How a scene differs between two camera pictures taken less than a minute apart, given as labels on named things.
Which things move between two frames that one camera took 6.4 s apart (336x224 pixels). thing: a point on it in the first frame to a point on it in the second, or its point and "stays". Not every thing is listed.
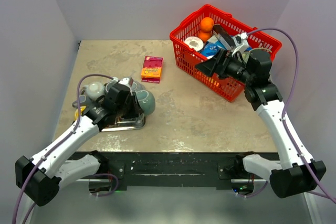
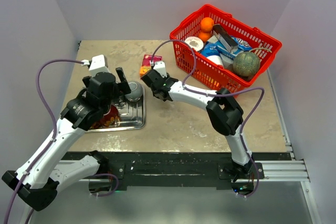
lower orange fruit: [205, 35] stays
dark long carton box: [223, 36] stays
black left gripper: [136, 110] to [123, 87]
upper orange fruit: [207, 24] stays
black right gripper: [218, 66] to [165, 78]
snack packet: [151, 72] stays
